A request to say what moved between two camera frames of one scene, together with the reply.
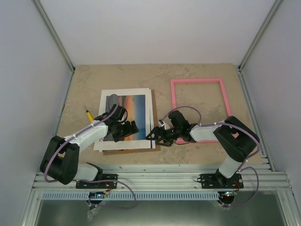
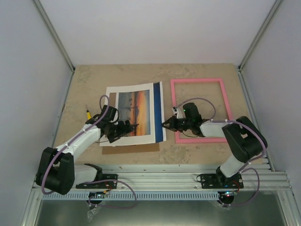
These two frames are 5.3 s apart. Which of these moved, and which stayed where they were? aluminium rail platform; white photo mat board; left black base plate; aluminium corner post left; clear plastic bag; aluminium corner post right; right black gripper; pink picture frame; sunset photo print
Moved: white photo mat board; sunset photo print; right black gripper
Stayed: clear plastic bag; aluminium corner post left; aluminium rail platform; aluminium corner post right; left black base plate; pink picture frame
